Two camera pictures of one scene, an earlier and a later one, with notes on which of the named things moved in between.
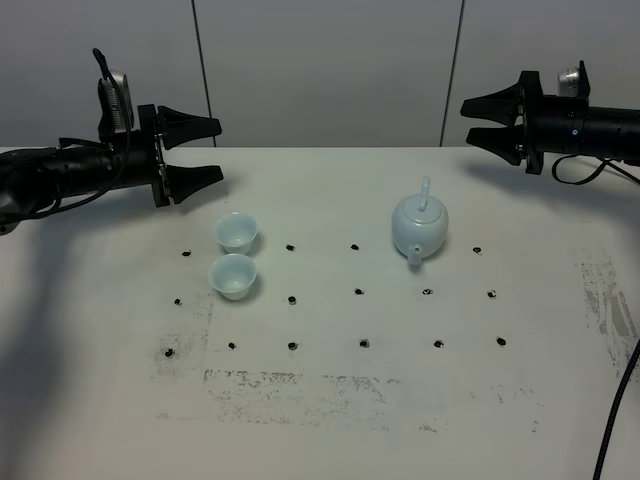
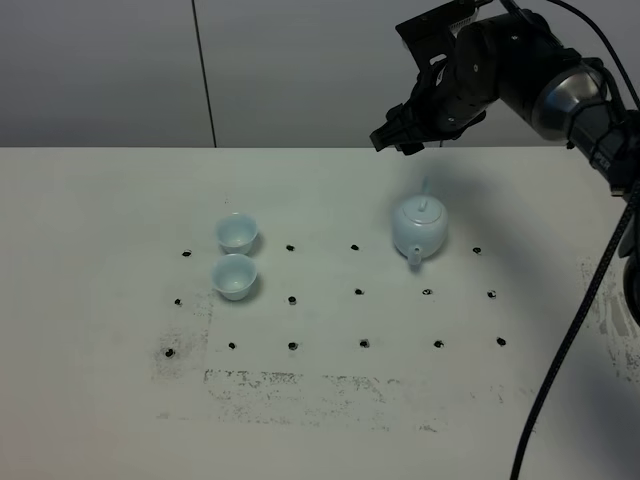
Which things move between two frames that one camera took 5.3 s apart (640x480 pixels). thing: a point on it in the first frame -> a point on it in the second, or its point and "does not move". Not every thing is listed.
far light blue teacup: [235, 232] does not move
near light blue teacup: [233, 274] does not move
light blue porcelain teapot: [420, 225] does not move
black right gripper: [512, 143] -> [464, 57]
